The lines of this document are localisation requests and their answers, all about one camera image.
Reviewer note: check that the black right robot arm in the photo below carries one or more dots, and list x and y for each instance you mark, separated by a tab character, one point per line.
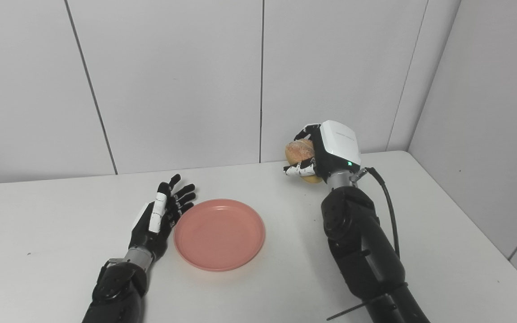
361	251

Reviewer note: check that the pink round plate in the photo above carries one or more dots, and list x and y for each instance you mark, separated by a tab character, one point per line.
219	235

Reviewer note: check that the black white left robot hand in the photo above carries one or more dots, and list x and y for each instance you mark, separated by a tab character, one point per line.
146	240

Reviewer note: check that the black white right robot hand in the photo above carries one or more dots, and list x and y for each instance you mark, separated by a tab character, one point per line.
337	148

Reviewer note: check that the golden bread roll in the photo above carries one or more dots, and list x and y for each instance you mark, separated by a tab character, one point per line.
299	150

